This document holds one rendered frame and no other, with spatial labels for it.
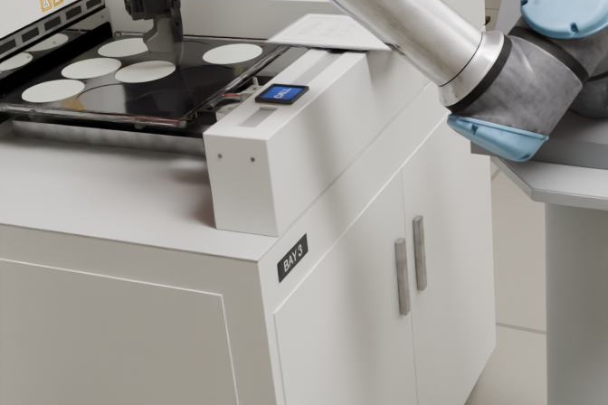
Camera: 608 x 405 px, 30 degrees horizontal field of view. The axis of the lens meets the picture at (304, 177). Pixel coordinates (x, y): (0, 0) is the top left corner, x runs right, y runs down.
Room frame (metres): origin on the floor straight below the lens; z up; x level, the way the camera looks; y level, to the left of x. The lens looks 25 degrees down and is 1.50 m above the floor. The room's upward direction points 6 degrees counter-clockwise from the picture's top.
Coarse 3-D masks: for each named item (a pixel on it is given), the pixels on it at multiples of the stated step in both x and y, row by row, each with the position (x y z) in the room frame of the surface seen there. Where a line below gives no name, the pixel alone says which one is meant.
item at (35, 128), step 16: (16, 128) 1.77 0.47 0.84; (32, 128) 1.75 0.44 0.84; (48, 128) 1.74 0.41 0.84; (64, 128) 1.72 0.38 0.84; (80, 128) 1.71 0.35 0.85; (96, 128) 1.69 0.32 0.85; (112, 128) 1.68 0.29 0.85; (128, 128) 1.67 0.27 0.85; (144, 128) 1.67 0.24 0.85; (96, 144) 1.69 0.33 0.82; (112, 144) 1.68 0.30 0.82; (128, 144) 1.66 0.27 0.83; (144, 144) 1.65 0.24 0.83; (160, 144) 1.63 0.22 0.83; (176, 144) 1.62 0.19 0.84; (192, 144) 1.61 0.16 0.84
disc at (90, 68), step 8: (72, 64) 1.88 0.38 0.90; (80, 64) 1.87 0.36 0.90; (88, 64) 1.87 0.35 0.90; (96, 64) 1.86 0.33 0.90; (104, 64) 1.86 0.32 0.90; (112, 64) 1.85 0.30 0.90; (120, 64) 1.85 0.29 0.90; (64, 72) 1.84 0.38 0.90; (72, 72) 1.83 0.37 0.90; (80, 72) 1.83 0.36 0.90; (88, 72) 1.82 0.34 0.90; (96, 72) 1.82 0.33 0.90; (104, 72) 1.81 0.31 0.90
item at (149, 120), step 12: (0, 108) 1.70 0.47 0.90; (12, 108) 1.69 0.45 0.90; (24, 108) 1.68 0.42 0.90; (36, 108) 1.67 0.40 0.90; (48, 108) 1.66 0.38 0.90; (60, 108) 1.65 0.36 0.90; (108, 120) 1.61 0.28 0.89; (120, 120) 1.59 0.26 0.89; (132, 120) 1.58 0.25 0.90; (144, 120) 1.58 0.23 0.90; (156, 120) 1.57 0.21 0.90; (168, 120) 1.56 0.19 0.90; (180, 120) 1.55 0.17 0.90
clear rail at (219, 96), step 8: (280, 48) 1.83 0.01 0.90; (288, 48) 1.85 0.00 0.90; (272, 56) 1.80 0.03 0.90; (256, 64) 1.76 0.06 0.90; (264, 64) 1.77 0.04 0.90; (248, 72) 1.73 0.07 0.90; (256, 72) 1.75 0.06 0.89; (240, 80) 1.70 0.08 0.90; (224, 88) 1.67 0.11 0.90; (232, 88) 1.67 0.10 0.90; (216, 96) 1.64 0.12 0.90; (208, 104) 1.61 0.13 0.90; (192, 112) 1.58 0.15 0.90; (192, 120) 1.56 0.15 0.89
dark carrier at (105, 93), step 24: (96, 48) 1.96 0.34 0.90; (192, 48) 1.90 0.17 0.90; (264, 48) 1.85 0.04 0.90; (192, 72) 1.77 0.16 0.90; (216, 72) 1.75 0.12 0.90; (240, 72) 1.74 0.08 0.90; (72, 96) 1.71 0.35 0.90; (96, 96) 1.70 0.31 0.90; (120, 96) 1.69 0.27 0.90; (144, 96) 1.68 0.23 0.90; (168, 96) 1.67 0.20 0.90; (192, 96) 1.66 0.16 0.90
